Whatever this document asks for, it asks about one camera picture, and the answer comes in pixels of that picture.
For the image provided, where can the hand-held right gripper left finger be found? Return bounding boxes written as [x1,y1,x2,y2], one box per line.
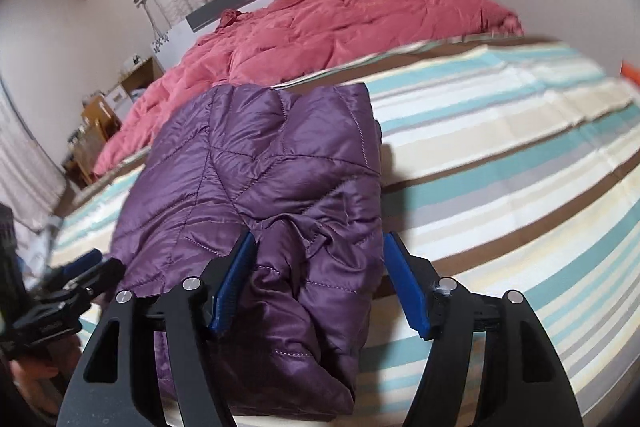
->
[57,231,258,427]

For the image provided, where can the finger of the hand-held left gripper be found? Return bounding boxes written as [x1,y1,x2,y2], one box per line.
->
[30,257,126,308]
[47,248,104,284]

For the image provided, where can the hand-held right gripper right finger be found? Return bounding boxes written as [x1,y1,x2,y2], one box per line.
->
[383,231,584,427]

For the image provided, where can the purple quilted jacket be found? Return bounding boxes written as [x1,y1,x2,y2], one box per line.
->
[107,82,387,423]

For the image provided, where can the white clothes drying hanger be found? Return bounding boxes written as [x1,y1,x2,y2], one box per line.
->
[132,0,174,54]

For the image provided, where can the person's left hand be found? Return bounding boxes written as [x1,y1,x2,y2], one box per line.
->
[10,347,62,410]

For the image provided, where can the striped bed mattress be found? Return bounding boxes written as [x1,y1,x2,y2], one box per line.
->
[50,38,640,427]

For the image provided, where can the pink comforter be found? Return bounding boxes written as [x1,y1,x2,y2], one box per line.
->
[92,0,524,176]

